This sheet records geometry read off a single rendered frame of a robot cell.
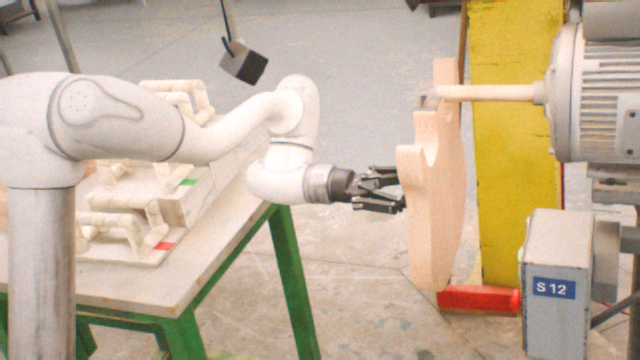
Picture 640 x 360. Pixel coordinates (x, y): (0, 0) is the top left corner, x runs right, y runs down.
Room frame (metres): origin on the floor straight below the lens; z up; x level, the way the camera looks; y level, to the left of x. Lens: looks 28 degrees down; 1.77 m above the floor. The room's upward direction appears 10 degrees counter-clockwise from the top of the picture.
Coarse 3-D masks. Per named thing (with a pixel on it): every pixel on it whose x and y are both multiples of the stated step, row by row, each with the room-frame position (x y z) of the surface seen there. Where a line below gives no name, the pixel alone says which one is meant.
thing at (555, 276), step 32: (544, 224) 0.93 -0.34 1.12; (576, 224) 0.92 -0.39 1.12; (544, 256) 0.85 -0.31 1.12; (576, 256) 0.83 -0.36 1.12; (544, 288) 0.83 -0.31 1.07; (576, 288) 0.81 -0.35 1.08; (544, 320) 0.83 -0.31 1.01; (576, 320) 0.81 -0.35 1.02; (544, 352) 0.83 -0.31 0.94; (576, 352) 0.81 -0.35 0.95
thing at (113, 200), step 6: (84, 198) 1.47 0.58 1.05; (90, 198) 1.46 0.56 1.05; (96, 198) 1.46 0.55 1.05; (102, 198) 1.45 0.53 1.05; (108, 198) 1.44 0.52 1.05; (114, 198) 1.44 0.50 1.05; (120, 198) 1.43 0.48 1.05; (126, 198) 1.42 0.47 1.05; (132, 198) 1.42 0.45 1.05; (138, 198) 1.41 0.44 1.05; (144, 198) 1.41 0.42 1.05; (150, 198) 1.40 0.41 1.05; (90, 204) 1.46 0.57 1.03; (96, 204) 1.45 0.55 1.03; (102, 204) 1.45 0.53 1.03; (108, 204) 1.44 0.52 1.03; (114, 204) 1.43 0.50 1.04; (120, 204) 1.43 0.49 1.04; (126, 204) 1.42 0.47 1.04; (132, 204) 1.41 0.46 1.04; (138, 204) 1.41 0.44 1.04; (144, 204) 1.40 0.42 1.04; (150, 204) 1.40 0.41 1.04
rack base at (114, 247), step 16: (96, 240) 1.44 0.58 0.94; (112, 240) 1.43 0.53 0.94; (128, 240) 1.41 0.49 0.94; (160, 240) 1.39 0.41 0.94; (176, 240) 1.38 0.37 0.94; (80, 256) 1.38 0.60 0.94; (96, 256) 1.37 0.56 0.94; (112, 256) 1.35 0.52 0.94; (128, 256) 1.34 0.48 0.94; (160, 256) 1.32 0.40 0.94
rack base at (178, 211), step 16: (128, 176) 1.60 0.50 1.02; (144, 176) 1.58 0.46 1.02; (192, 176) 1.54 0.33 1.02; (208, 176) 1.56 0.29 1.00; (96, 192) 1.54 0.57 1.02; (112, 192) 1.52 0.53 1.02; (128, 192) 1.51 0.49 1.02; (144, 192) 1.49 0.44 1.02; (160, 192) 1.48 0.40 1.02; (176, 192) 1.46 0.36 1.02; (192, 192) 1.48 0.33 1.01; (208, 192) 1.54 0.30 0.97; (112, 208) 1.51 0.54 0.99; (128, 208) 1.49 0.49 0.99; (160, 208) 1.45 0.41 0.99; (176, 208) 1.43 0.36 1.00; (192, 208) 1.46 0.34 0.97; (144, 224) 1.47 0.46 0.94; (176, 224) 1.44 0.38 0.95; (192, 224) 1.45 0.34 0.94
